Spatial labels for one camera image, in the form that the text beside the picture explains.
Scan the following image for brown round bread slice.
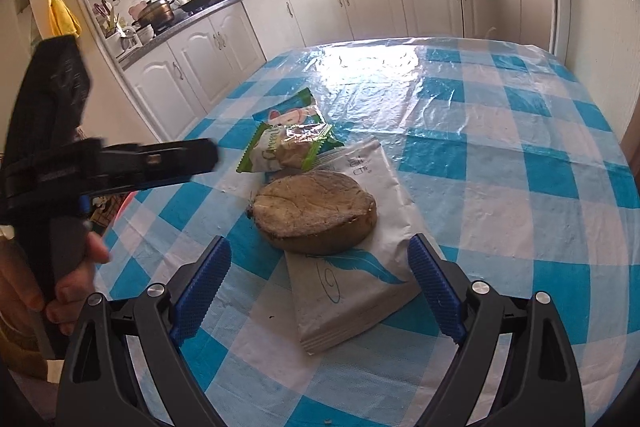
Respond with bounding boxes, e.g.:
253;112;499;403
247;170;378;256

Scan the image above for white kitchen cabinets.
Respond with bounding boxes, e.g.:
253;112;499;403
124;0;498;140

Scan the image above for left hand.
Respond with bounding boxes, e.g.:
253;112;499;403
1;232;110;336

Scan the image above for yellow hanging towel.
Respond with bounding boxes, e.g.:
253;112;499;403
47;0;81;38

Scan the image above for brown cooking pot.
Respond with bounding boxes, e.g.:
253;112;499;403
134;0;175;32

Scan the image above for black wok pan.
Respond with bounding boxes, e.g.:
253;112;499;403
180;0;216;13

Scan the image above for grey wet wipes pack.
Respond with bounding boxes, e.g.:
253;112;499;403
284;138;426;355

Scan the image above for green snack wrapper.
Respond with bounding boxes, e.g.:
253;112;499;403
236;88;343;173

